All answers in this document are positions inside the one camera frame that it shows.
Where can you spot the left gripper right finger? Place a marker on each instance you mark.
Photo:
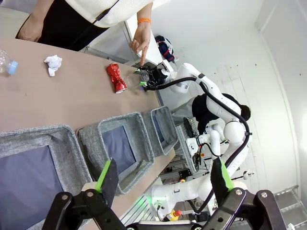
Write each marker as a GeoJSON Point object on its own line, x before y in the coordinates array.
{"type": "Point", "coordinates": [221, 182]}

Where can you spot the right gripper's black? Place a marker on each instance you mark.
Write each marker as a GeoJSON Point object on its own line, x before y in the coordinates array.
{"type": "Point", "coordinates": [157, 77]}

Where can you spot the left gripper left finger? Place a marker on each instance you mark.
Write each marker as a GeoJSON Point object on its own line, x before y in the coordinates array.
{"type": "Point", "coordinates": [106, 182]}

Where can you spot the crushed red can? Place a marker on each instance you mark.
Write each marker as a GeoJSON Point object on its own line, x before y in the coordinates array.
{"type": "Point", "coordinates": [116, 76]}

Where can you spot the white paper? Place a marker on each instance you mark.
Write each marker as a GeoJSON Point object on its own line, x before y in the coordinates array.
{"type": "Point", "coordinates": [53, 63]}

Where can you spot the person's right forearm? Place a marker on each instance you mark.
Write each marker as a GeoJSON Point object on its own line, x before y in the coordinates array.
{"type": "Point", "coordinates": [42, 8]}

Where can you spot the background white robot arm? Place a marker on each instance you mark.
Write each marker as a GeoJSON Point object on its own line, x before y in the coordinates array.
{"type": "Point", "coordinates": [213, 139]}

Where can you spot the person's left forearm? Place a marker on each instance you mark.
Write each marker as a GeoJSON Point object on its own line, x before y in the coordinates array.
{"type": "Point", "coordinates": [145, 12]}

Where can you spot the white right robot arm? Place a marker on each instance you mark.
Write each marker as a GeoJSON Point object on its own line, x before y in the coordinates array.
{"type": "Point", "coordinates": [230, 134]}

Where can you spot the person's left hand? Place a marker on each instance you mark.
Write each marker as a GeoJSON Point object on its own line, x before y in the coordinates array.
{"type": "Point", "coordinates": [142, 38]}

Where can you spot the person's right hand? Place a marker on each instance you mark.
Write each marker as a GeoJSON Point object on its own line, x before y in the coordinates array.
{"type": "Point", "coordinates": [31, 28]}

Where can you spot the blue and red bag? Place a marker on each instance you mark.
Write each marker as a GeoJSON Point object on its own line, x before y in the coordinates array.
{"type": "Point", "coordinates": [165, 48]}

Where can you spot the grey fabric basket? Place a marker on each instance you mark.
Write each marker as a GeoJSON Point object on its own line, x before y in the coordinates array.
{"type": "Point", "coordinates": [67, 148]}
{"type": "Point", "coordinates": [134, 124]}
{"type": "Point", "coordinates": [165, 124]}

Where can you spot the orange wristband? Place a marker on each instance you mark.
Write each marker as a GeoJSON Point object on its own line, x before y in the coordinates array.
{"type": "Point", "coordinates": [144, 20]}

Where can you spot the yellow red emergency stop button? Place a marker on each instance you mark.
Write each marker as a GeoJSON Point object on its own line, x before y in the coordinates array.
{"type": "Point", "coordinates": [173, 215]}

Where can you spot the background person in black top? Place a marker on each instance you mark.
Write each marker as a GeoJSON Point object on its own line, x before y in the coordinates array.
{"type": "Point", "coordinates": [200, 110]}

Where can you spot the person in white sweater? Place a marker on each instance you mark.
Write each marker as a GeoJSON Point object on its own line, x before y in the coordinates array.
{"type": "Point", "coordinates": [84, 9]}

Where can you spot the clear bottle with blue cap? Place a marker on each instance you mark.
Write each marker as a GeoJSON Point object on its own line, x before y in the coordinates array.
{"type": "Point", "coordinates": [12, 67]}

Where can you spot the aluminium mounting frame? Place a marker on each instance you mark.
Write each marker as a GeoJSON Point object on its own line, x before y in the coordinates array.
{"type": "Point", "coordinates": [136, 210]}

